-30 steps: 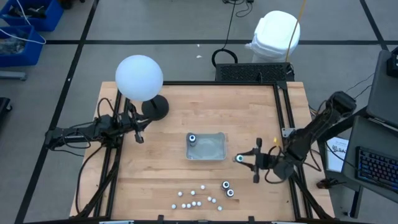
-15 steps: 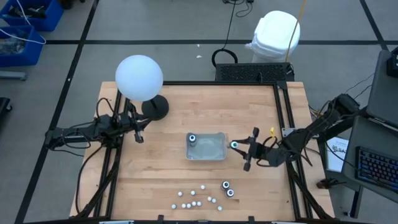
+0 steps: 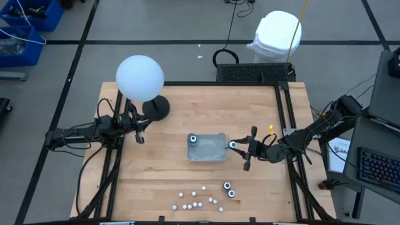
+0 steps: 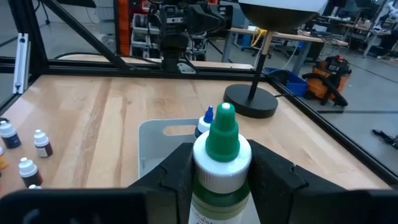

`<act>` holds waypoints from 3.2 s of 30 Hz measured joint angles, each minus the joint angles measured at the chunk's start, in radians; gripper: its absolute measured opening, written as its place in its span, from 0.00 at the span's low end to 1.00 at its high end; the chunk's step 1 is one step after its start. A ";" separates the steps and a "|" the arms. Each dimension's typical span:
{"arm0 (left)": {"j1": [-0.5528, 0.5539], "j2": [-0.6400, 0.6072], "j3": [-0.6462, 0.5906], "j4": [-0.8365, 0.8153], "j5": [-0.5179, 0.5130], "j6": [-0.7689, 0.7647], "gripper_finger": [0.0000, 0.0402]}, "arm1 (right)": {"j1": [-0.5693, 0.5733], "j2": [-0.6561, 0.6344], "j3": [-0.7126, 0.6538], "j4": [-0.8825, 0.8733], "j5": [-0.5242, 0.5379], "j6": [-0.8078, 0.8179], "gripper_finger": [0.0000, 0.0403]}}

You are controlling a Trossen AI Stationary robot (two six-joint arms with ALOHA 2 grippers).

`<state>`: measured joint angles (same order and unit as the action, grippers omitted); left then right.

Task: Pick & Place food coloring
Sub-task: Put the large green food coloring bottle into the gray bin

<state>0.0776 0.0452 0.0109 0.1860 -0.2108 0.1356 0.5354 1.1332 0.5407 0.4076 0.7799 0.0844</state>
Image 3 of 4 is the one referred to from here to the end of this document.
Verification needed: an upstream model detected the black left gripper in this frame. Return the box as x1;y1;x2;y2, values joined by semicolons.
120;102;154;144

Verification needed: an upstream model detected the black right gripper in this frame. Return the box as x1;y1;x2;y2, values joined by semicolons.
234;126;269;172

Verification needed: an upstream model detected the white globe lamp black base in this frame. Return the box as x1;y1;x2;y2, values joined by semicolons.
115;55;171;122

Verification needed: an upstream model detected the black perforated computer case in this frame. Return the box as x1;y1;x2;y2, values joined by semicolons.
216;62;296;84

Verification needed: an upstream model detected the white printed paper sheet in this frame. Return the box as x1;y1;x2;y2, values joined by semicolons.
327;136;351;174

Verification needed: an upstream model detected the white plastic covered bin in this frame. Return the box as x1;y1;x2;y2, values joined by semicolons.
246;10;303;63

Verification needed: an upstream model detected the blue plastic storage bin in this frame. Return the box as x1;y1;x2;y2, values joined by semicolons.
0;25;45;68
0;0;65;33

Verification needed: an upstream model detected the black backlit keyboard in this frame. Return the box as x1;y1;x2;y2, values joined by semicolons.
357;146;400;195

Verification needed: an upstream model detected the grey workstation desk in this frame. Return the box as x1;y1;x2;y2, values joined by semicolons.
342;115;400;206

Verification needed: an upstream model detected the grey metal bar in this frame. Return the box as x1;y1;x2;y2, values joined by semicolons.
0;71;28;82

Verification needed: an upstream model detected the clear bag of parts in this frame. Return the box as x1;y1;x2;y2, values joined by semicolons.
0;37;28;56

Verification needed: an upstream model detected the grey desk panel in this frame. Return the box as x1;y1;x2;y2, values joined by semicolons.
367;49;400;129

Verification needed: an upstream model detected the black handheld device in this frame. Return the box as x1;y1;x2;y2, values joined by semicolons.
8;5;48;19

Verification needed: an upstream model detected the black desk device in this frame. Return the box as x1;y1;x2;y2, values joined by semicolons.
388;46;400;79

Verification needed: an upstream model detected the black aluminium table frame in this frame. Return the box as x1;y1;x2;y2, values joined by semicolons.
72;80;337;225

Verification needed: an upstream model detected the coloured wire bundle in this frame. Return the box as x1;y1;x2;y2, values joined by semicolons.
311;106;328;118

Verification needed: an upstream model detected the long black floor cable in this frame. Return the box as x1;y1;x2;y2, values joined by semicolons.
76;145;106;216

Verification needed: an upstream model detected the black coiled floor cable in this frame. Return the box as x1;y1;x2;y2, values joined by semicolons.
212;0;240;68

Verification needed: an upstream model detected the yellow hanging cable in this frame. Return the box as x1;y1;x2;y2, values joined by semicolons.
286;0;309;63

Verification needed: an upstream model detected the black power cable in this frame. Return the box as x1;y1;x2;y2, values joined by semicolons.
223;0;257;18

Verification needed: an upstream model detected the white cable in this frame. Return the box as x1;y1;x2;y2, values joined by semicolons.
0;0;47;45

